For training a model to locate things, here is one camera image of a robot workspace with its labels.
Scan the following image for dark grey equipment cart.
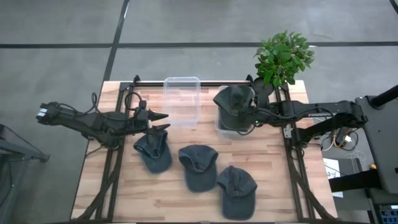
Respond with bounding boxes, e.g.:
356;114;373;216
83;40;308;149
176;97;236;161
355;95;398;195

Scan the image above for green potted plant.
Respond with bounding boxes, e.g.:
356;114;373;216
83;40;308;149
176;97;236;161
252;30;315;97

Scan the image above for grey metal stand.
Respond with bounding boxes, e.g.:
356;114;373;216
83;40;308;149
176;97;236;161
0;123;50;224

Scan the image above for blue electronic device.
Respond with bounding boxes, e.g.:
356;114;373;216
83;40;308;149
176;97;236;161
377;204;398;224

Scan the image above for dark denim baseball cap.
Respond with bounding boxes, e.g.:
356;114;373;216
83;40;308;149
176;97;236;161
213;84;256;131
178;144;220;193
133;129;173;174
216;165;259;221

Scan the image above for black round pole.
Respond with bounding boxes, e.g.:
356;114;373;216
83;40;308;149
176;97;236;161
369;84;398;109

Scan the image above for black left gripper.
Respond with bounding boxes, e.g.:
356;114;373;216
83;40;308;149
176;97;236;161
130;107;172;134

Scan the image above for silver metal bracket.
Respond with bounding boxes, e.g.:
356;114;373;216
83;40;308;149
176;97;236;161
282;123;294;139

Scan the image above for black aluminium table frame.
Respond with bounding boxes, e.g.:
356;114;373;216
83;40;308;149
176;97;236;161
70;74;340;223

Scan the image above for black flat bar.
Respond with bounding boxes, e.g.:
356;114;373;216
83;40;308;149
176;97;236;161
328;169;384;194

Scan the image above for clear plastic storage bin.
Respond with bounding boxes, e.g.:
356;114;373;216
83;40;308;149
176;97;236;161
162;77;201;129
214;85;261;138

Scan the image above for white paper sheet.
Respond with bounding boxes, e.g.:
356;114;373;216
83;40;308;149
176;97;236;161
322;157;345;198

